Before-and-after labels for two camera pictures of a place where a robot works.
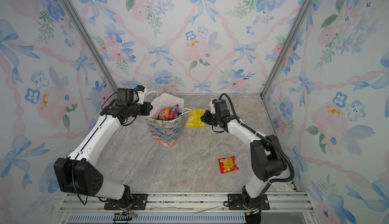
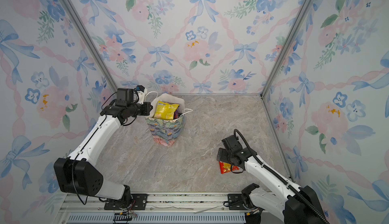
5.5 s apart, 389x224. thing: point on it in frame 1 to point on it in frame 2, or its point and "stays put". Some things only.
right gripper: x=206 y=115 to x=223 y=158
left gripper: x=146 y=105 stays put
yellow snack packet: x=194 y=119 to x=165 y=111
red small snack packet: x=227 y=164 stays put
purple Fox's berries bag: x=173 y=114 stays put
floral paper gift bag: x=165 y=132 stays put
